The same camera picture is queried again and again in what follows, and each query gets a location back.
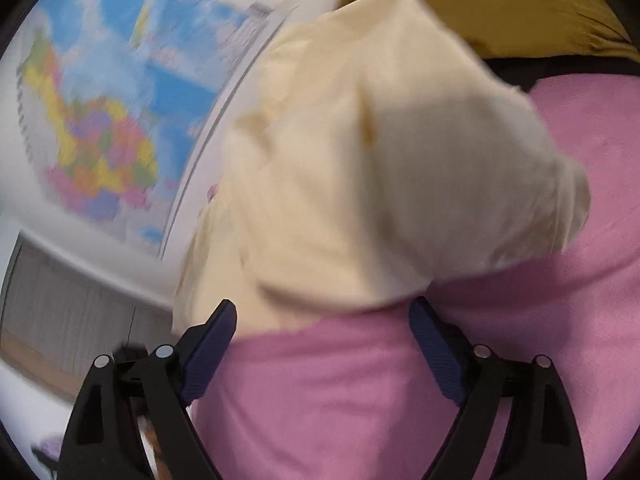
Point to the wall map poster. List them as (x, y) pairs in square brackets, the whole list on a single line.
[(125, 110)]

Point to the wooden ledge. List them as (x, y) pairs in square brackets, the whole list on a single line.
[(40, 365)]

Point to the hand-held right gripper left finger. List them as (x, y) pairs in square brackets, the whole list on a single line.
[(210, 360)]

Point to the grey curtain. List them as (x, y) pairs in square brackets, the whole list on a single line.
[(65, 310)]

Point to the cream garment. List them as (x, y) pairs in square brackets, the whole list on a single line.
[(375, 185)]

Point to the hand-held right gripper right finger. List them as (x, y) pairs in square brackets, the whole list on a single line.
[(436, 351)]

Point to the olive yellow cloth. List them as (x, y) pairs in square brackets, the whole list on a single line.
[(500, 5)]

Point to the pink floral bed sheet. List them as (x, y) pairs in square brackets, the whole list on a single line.
[(350, 400)]

